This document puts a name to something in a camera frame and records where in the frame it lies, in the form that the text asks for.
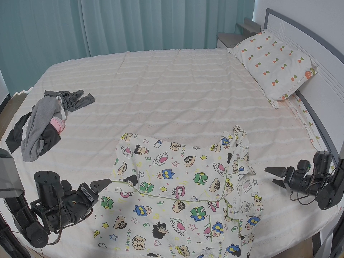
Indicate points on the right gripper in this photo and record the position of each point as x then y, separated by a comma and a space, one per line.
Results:
297, 183

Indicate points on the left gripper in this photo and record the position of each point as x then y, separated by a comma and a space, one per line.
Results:
78, 205

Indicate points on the white printed pyjama top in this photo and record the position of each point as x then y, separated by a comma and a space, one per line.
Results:
174, 197

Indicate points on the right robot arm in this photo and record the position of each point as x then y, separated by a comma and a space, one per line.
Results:
323, 162

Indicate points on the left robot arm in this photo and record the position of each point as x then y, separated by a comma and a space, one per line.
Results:
45, 187

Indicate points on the pile of clothes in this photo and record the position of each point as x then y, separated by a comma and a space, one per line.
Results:
40, 122

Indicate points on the bed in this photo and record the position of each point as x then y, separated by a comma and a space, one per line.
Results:
172, 90

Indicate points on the white printed pillow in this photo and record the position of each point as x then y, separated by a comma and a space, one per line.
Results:
274, 63

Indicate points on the grey bedside table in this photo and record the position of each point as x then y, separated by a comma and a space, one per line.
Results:
228, 38

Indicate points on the blue-green curtain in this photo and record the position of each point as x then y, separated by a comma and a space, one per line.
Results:
134, 17

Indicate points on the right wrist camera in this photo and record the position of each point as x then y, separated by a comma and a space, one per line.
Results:
303, 167

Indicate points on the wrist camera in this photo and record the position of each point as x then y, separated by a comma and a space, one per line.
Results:
303, 167
66, 187

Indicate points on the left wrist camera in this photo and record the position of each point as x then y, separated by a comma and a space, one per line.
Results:
66, 187

